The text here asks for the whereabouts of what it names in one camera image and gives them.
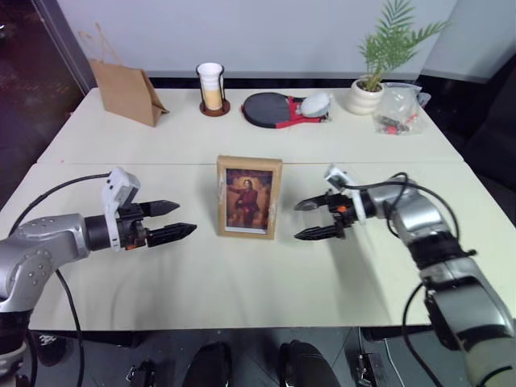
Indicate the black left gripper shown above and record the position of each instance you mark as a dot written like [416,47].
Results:
[131,227]

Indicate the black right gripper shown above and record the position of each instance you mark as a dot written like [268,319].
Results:
[342,213]

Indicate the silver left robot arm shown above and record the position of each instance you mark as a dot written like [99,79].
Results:
[36,242]

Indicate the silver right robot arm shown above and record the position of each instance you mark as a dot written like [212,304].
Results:
[447,266]

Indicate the red table tennis paddle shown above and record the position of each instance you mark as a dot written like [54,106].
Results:
[270,109]

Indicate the brown paper bag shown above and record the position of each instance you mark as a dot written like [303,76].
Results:
[127,94]

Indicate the clear plastic bag of parts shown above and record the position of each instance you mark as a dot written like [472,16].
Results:
[399,109]

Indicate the sand hourglass with wooden base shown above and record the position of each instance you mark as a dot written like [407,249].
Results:
[213,90]

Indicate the dark rounded shape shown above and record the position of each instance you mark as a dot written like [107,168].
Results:
[308,364]
[209,364]

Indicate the potted green fern plant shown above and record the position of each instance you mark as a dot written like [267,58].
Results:
[379,60]

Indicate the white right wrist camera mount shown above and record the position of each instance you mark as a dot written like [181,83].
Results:
[342,185]

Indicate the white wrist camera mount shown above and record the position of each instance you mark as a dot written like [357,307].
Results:
[119,189]
[342,185]

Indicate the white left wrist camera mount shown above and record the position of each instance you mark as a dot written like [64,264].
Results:
[119,189]

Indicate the wooden picture frame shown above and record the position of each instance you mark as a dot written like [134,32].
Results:
[249,197]

